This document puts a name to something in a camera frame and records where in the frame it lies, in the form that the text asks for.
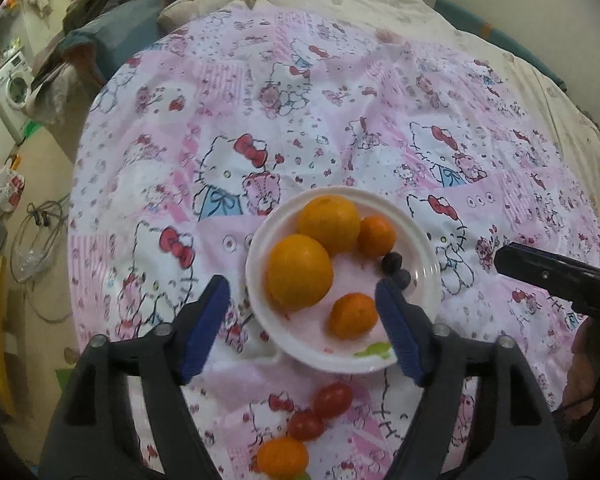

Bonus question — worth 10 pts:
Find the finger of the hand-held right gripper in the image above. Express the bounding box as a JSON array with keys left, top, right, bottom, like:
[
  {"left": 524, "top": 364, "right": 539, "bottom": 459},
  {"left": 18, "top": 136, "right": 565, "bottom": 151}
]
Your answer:
[{"left": 494, "top": 242, "right": 577, "bottom": 307}]

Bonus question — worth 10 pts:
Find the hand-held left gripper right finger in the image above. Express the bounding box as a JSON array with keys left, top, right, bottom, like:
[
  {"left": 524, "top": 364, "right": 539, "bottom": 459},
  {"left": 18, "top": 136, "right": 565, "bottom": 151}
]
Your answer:
[{"left": 374, "top": 277, "right": 568, "bottom": 480}]

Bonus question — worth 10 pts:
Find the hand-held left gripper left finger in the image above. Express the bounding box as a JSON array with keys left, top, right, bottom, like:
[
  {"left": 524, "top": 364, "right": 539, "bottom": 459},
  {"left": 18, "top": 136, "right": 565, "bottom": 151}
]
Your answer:
[{"left": 39, "top": 275, "right": 231, "bottom": 480}]

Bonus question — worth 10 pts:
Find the small orange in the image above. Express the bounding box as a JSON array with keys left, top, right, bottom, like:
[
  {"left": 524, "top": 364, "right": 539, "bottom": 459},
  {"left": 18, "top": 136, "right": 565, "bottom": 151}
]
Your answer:
[
  {"left": 357, "top": 215, "right": 397, "bottom": 258},
  {"left": 328, "top": 292, "right": 381, "bottom": 339},
  {"left": 256, "top": 436, "right": 311, "bottom": 479}
]

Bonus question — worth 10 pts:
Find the pink strawberry-print plate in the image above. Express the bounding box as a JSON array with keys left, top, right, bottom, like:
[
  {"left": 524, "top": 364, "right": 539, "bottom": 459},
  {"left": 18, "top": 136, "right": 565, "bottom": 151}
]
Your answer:
[{"left": 245, "top": 186, "right": 441, "bottom": 374}]

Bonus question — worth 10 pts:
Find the red cherry tomato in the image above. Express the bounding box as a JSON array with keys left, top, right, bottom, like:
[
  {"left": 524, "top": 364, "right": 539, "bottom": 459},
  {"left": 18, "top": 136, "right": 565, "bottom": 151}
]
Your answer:
[
  {"left": 286, "top": 410, "right": 326, "bottom": 442},
  {"left": 312, "top": 382, "right": 353, "bottom": 418}
]

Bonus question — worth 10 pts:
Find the large orange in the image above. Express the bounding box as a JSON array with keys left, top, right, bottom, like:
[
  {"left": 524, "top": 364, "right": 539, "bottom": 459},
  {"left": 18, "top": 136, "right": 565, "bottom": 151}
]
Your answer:
[
  {"left": 266, "top": 234, "right": 334, "bottom": 310},
  {"left": 296, "top": 196, "right": 362, "bottom": 257}
]

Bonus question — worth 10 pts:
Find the person's right hand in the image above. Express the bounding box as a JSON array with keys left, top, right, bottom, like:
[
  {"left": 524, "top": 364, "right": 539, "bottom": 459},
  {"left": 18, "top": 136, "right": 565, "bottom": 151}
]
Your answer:
[{"left": 562, "top": 324, "right": 599, "bottom": 409}]

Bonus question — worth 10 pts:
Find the clear plastic bag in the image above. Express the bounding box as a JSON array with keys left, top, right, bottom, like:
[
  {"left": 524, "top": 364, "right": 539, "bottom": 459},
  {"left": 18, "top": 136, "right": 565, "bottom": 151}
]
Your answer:
[{"left": 11, "top": 202, "right": 71, "bottom": 283}]

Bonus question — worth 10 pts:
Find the pink cartoon-cat printed blanket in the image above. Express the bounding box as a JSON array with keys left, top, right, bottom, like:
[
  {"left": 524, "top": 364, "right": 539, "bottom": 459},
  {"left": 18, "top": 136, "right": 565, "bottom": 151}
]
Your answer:
[{"left": 67, "top": 2, "right": 600, "bottom": 480}]

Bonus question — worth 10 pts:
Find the teal mattress edge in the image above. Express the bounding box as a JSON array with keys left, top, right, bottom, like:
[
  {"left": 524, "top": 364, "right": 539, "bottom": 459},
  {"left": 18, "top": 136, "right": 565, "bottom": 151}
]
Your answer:
[{"left": 432, "top": 0, "right": 571, "bottom": 91}]

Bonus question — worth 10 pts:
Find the white red plastic bag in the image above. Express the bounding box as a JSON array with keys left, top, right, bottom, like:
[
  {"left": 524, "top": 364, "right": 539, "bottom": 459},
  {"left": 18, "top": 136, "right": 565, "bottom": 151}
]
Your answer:
[{"left": 0, "top": 162, "right": 26, "bottom": 211}]

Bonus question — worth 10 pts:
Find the grey draped jacket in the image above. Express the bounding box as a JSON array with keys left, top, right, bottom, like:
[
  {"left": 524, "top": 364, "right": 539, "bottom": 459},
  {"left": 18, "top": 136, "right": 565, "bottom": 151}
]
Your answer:
[{"left": 30, "top": 45, "right": 106, "bottom": 126}]

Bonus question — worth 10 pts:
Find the white washing machine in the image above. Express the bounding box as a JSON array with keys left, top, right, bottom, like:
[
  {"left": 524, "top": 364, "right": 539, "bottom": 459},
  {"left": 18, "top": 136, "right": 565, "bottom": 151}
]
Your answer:
[{"left": 0, "top": 47, "right": 36, "bottom": 143}]

